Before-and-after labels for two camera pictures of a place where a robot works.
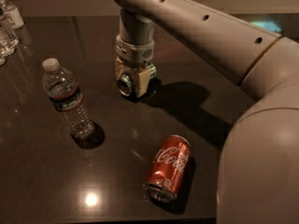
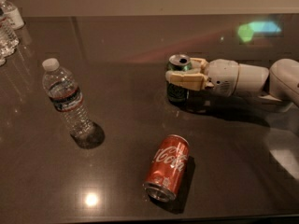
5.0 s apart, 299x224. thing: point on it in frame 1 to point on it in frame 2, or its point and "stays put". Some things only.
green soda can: [127, 83] to [178, 93]
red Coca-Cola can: [169, 169] stays put
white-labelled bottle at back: [12, 15] stays put
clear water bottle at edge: [8, 41] stays put
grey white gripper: [135, 54] to [222, 75]
